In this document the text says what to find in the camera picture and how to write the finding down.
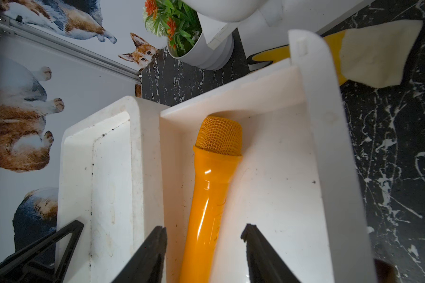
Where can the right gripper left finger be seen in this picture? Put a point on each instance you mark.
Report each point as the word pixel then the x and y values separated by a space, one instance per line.
pixel 147 264

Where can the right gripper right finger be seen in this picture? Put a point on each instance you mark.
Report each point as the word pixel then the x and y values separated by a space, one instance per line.
pixel 264 263

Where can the white tiered display stand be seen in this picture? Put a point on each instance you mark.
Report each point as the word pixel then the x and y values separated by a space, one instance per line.
pixel 268 27

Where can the gold toy microphone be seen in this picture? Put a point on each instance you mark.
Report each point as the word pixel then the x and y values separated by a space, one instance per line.
pixel 385 272

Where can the white pot orange flowers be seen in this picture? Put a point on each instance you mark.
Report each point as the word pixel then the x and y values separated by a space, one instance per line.
pixel 186 42

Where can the orange toy microphone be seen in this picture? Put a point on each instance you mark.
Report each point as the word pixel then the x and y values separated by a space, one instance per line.
pixel 217 155

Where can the yellow work glove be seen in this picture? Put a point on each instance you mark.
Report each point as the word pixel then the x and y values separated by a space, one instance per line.
pixel 357 53

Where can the white plastic drawer cabinet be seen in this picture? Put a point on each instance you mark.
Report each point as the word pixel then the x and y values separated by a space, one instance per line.
pixel 111 181

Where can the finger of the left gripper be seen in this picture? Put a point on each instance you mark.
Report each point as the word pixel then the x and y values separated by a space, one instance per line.
pixel 22 267

